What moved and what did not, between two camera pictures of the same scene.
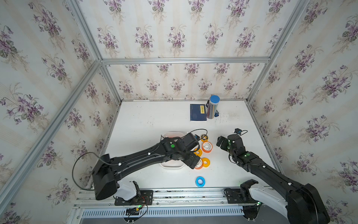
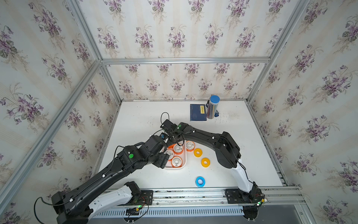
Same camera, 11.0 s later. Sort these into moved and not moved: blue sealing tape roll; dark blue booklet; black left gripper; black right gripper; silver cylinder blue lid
Moved: black left gripper; black right gripper
Not moved: dark blue booklet; blue sealing tape roll; silver cylinder blue lid
